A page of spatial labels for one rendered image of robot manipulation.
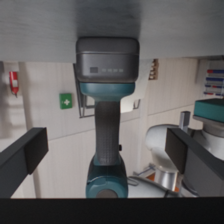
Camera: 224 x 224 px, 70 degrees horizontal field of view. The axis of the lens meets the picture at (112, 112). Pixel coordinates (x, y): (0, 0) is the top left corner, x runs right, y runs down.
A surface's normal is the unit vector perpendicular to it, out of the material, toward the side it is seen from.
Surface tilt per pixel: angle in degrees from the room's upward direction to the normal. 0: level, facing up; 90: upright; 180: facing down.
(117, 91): 86
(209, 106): 90
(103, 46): 90
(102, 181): 127
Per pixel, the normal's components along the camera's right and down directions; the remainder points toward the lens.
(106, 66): 0.02, 0.25
